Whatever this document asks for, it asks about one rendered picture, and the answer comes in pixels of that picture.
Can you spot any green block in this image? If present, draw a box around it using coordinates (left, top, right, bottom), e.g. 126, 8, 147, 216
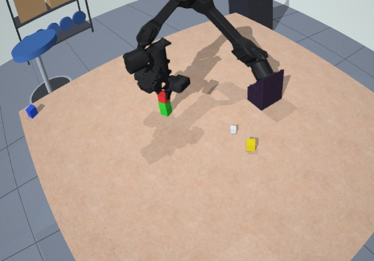
158, 100, 171, 110
159, 106, 173, 116

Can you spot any yellow block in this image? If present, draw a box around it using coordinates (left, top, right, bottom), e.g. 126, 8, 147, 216
246, 139, 255, 151

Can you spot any small blue block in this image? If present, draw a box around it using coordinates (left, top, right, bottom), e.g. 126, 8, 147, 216
25, 104, 38, 119

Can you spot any red block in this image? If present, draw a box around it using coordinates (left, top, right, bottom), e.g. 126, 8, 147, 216
158, 90, 170, 104

